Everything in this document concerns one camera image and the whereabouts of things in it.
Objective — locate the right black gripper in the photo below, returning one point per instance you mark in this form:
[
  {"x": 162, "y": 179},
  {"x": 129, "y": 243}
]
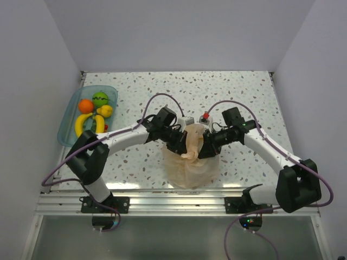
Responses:
[{"x": 210, "y": 148}]

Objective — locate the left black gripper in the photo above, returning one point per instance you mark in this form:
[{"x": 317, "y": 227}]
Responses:
[{"x": 179, "y": 145}]

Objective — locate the orange plastic bag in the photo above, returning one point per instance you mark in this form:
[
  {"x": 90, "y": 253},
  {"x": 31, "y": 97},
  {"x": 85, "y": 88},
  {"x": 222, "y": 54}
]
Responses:
[{"x": 187, "y": 170}]

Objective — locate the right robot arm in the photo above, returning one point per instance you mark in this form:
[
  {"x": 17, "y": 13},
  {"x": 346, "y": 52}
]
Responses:
[{"x": 296, "y": 187}]

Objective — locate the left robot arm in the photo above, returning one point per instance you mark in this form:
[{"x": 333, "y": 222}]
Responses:
[{"x": 88, "y": 156}]

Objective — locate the fake yellow lemon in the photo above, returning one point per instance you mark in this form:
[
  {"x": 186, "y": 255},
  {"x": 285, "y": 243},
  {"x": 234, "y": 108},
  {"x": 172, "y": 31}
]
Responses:
[{"x": 106, "y": 111}]

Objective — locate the fake yellow banana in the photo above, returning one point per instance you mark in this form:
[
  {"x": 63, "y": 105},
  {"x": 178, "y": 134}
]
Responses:
[
  {"x": 100, "y": 124},
  {"x": 79, "y": 122}
]

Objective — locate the fake green apple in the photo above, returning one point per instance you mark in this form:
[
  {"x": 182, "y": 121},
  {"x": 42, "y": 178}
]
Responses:
[{"x": 100, "y": 99}]

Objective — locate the fake orange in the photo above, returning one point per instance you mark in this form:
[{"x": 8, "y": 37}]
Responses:
[{"x": 86, "y": 106}]

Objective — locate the right round controller board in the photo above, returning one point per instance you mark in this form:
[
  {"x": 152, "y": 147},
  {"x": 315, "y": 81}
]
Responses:
[{"x": 251, "y": 223}]

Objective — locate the round controller board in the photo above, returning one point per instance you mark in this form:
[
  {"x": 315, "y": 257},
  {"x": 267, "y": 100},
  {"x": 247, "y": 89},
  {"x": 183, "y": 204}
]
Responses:
[
  {"x": 103, "y": 223},
  {"x": 251, "y": 223}
]

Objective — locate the left round controller board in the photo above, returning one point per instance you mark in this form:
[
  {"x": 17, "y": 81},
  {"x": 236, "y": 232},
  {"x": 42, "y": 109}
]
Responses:
[{"x": 103, "y": 223}]

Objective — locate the blue plastic tray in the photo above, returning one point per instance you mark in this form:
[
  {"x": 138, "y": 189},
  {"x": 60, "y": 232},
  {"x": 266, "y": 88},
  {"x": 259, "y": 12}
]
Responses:
[{"x": 66, "y": 134}]

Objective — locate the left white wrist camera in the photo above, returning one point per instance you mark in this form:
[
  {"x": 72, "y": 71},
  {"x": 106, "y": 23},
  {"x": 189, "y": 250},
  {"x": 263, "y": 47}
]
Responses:
[{"x": 185, "y": 121}]

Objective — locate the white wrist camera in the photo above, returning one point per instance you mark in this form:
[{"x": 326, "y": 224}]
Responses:
[
  {"x": 185, "y": 121},
  {"x": 206, "y": 120}
]

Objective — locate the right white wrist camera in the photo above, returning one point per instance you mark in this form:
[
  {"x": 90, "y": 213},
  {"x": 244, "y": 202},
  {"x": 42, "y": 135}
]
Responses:
[{"x": 206, "y": 120}]

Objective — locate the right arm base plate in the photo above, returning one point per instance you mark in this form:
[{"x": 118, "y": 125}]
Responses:
[{"x": 238, "y": 204}]

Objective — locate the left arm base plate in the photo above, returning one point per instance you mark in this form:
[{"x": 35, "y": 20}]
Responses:
[{"x": 110, "y": 205}]

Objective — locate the aluminium rail frame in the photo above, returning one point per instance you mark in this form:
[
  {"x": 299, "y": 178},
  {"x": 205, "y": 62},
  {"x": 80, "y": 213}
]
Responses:
[{"x": 162, "y": 202}]

